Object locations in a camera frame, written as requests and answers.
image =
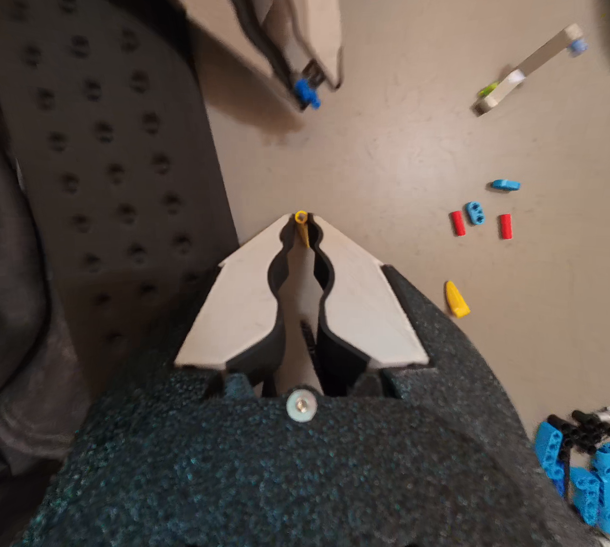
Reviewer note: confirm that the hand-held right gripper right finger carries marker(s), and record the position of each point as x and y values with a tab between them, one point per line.
371	313

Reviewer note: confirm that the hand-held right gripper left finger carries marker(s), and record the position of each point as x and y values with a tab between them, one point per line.
233	313

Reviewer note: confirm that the grey connector brick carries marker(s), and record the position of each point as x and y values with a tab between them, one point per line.
314	73

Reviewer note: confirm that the yellow short wedge brick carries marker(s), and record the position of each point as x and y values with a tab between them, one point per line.
456	300

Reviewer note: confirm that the yellow long wedge brick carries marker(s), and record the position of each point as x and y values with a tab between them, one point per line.
301	223

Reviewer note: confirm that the grey desk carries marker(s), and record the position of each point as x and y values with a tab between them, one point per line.
405	151

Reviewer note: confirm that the red short brick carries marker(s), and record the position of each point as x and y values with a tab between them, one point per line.
505	226
458	223

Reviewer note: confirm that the blue cross-hole brick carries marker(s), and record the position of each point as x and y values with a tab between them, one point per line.
475	212

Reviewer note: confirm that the blue short beam brick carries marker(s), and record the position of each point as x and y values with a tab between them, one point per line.
505	185

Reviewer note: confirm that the person's torso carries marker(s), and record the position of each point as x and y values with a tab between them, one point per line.
28	366

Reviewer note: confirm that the grey angled beam brick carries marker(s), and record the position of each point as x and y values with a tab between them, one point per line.
524	71

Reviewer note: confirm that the pile of building bricks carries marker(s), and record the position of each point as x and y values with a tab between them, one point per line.
576	461

